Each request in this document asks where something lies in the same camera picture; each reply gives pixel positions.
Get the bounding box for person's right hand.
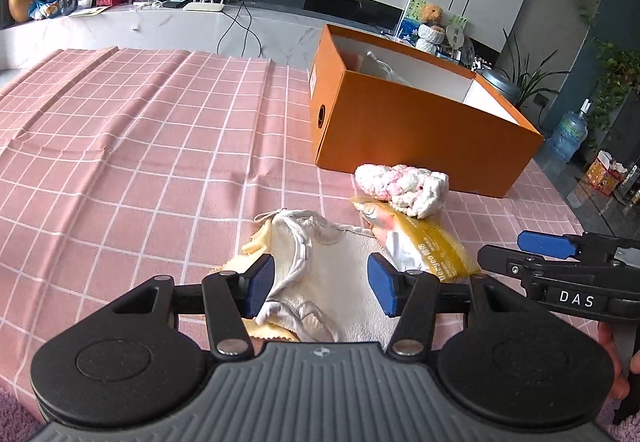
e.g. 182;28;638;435
597;324;633;404

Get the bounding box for blue snack bag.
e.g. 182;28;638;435
28;0;62;20

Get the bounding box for black cable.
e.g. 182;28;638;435
217;0;264;58

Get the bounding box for white garment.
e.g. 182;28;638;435
254;209;377;344

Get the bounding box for yellow snack packet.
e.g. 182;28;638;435
351;196;482;286

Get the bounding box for long-leaf potted plant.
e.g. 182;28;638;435
499;28;572;111

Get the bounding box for red gift bag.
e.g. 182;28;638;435
582;150;629;197

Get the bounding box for blue water bottle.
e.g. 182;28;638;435
547;98;594;163

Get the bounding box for grey trash can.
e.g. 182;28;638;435
477;66;521;105

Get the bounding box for pink checkered tablecloth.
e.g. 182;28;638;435
0;46;608;403

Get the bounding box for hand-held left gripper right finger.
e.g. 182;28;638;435
366;252;531;358

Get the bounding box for pale yellow cloth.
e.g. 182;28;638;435
241;224;302;344

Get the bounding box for tall leafy plant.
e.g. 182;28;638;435
581;38;640;149

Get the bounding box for blue flower painting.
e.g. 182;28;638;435
399;0;426;41

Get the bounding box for orange cardboard box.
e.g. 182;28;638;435
308;22;545;199

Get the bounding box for white marble tv cabinet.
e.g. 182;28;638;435
0;0;502;72

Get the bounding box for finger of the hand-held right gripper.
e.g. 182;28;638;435
477;245;549;285
517;230;619;259

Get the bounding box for round white fan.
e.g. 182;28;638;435
446;14;469;58

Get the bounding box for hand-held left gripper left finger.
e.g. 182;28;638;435
107;254;277;358

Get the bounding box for pink white knitted scrunchie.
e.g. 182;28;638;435
354;163;450;219

